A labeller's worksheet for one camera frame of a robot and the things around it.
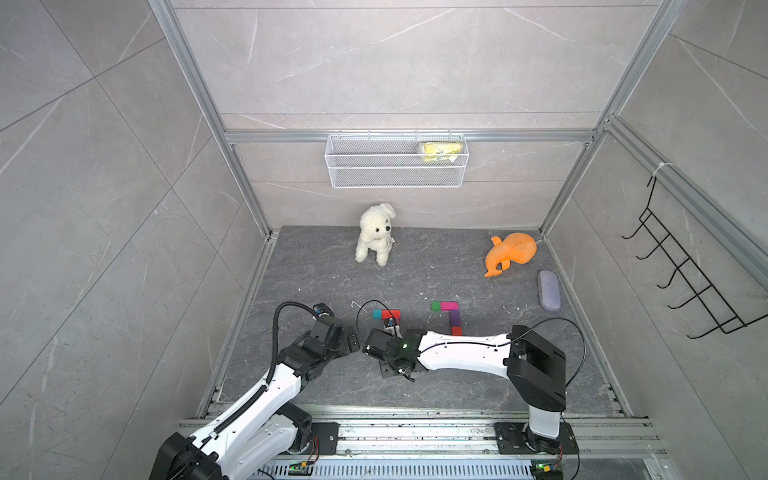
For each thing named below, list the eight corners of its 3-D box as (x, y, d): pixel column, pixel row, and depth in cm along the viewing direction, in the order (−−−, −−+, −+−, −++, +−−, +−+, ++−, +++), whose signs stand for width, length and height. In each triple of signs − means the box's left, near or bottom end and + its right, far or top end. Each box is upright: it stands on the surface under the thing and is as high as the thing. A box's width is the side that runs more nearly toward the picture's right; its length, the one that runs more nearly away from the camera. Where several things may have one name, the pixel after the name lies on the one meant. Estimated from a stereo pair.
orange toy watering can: (487, 277, 108) (493, 265, 102) (471, 255, 115) (475, 242, 109) (533, 262, 113) (541, 248, 107) (515, 241, 120) (521, 227, 114)
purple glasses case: (538, 308, 100) (541, 303, 97) (537, 272, 109) (540, 268, 107) (557, 312, 99) (561, 307, 96) (554, 276, 108) (558, 271, 106)
